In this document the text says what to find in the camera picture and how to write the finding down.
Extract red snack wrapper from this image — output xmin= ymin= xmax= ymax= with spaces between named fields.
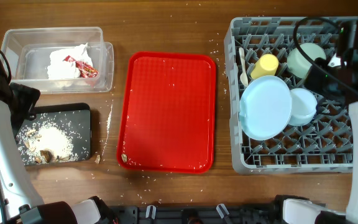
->
xmin=64 ymin=56 xmax=99 ymax=78

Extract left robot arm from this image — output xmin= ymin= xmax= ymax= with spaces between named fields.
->
xmin=0 ymin=50 xmax=120 ymax=223

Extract nut shell on table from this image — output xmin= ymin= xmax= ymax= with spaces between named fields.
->
xmin=95 ymin=155 xmax=101 ymax=164

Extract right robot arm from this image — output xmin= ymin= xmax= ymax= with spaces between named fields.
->
xmin=279 ymin=20 xmax=358 ymax=223

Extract clear plastic waste bin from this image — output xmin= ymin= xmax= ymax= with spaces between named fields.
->
xmin=1 ymin=27 xmax=114 ymax=94

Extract black plastic tray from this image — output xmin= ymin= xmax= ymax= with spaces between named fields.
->
xmin=16 ymin=103 xmax=91 ymax=162

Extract yellow plastic cup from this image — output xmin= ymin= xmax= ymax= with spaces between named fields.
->
xmin=250 ymin=54 xmax=279 ymax=80

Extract red serving tray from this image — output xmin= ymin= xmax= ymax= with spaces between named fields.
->
xmin=116 ymin=52 xmax=217 ymax=174

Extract white napkin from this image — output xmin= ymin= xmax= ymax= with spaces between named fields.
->
xmin=47 ymin=43 xmax=93 ymax=80

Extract light blue bowl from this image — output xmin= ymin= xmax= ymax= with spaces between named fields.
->
xmin=288 ymin=88 xmax=317 ymax=126

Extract green bowl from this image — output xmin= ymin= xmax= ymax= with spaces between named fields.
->
xmin=287 ymin=43 xmax=326 ymax=78

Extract white plastic spoon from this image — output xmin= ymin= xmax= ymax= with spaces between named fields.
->
xmin=239 ymin=47 xmax=249 ymax=87

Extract food scraps on plate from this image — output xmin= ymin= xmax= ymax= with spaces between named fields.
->
xmin=16 ymin=121 xmax=79 ymax=166

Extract grey dishwasher rack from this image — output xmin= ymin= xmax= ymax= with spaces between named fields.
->
xmin=224 ymin=17 xmax=358 ymax=174

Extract light blue plate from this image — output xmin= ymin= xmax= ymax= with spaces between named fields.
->
xmin=239 ymin=76 xmax=292 ymax=141

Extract nut shell on tray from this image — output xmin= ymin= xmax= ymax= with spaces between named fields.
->
xmin=121 ymin=154 xmax=127 ymax=163

